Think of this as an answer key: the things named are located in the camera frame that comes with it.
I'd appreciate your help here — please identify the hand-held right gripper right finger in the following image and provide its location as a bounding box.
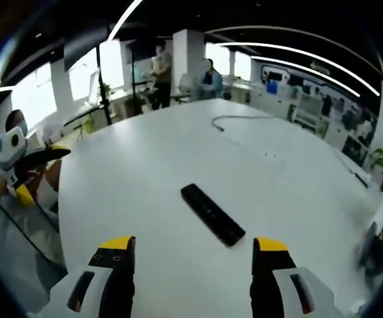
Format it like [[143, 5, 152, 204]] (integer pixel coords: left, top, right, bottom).
[[248, 236, 344, 318]]

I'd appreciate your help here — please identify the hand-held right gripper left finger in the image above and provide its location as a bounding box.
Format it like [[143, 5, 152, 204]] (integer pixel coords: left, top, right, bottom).
[[28, 235, 137, 318]]

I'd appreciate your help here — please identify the black remote control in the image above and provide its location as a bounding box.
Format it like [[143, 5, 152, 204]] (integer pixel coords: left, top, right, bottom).
[[180, 183, 246, 248]]

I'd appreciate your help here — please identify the person's head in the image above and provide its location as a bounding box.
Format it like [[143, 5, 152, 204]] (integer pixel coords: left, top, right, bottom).
[[5, 109, 28, 138]]

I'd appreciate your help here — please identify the grey mesh office chair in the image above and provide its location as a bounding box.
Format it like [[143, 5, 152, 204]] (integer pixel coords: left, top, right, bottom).
[[0, 195, 69, 313]]

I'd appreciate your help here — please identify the black tripod stand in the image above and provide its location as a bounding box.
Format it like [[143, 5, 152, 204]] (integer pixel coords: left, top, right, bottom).
[[95, 46, 114, 127]]

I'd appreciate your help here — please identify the dark hanging monitor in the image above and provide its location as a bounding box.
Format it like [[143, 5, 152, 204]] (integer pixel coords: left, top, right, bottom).
[[63, 34, 99, 72]]

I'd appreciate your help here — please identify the white office chair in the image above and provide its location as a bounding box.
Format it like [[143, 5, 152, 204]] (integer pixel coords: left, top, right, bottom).
[[179, 74, 196, 97]]

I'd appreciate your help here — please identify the curved ceiling light strip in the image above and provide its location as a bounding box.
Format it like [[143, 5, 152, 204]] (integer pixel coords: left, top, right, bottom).
[[215, 42, 381, 97], [250, 55, 362, 98], [107, 0, 144, 42]]

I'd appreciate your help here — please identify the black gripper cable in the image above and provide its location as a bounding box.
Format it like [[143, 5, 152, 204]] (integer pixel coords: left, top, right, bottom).
[[0, 175, 68, 271]]

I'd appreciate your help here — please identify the grey cable on table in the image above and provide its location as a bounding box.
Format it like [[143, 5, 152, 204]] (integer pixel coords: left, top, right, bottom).
[[211, 114, 272, 134]]

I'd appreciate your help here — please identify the white wire rack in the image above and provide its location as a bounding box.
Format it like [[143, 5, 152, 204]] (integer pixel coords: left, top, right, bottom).
[[295, 94, 325, 127]]

